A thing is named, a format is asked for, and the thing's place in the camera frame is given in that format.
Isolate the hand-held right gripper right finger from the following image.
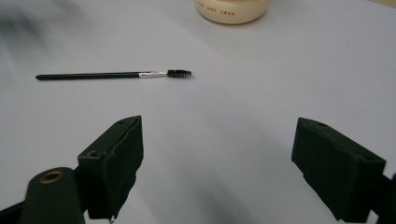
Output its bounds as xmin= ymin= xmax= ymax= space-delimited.
xmin=290 ymin=117 xmax=387 ymax=224

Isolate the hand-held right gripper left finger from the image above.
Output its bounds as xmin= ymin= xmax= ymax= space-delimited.
xmin=77 ymin=115 xmax=145 ymax=221

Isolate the black spoolie brush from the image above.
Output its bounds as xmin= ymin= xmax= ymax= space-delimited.
xmin=35 ymin=68 xmax=193 ymax=81

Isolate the cream round container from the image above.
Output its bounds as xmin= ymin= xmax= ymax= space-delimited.
xmin=194 ymin=0 xmax=270 ymax=25

